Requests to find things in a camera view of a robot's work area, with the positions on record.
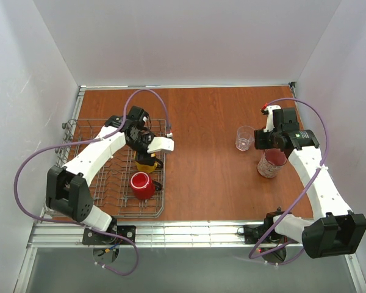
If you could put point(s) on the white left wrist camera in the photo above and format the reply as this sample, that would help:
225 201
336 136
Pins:
158 144

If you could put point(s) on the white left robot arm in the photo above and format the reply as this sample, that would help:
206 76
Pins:
68 186

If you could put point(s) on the aluminium frame rail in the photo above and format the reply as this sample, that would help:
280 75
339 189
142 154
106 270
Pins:
180 234

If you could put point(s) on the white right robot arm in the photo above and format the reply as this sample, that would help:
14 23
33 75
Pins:
335 229

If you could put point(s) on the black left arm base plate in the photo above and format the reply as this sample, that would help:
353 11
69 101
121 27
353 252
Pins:
116 235

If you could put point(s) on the clear glass cup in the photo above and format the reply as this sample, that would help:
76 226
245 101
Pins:
244 138

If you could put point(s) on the pink ghost pattern mug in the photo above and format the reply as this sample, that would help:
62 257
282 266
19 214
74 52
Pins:
271 162

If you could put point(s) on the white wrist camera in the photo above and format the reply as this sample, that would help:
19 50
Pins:
158 144
268 110

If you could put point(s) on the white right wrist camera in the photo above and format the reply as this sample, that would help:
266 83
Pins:
268 110

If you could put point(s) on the yellow mug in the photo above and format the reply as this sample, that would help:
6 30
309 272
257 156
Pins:
146 162

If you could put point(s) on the bright red mug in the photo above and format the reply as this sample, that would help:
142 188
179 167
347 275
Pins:
143 187

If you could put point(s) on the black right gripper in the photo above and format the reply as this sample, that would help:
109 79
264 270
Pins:
261 139

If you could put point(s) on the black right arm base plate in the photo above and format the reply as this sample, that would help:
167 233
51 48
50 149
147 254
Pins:
252 234

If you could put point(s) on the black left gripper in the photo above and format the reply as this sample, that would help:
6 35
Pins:
145 157

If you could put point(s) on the grey wire dish rack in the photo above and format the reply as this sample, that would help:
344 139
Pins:
124 167

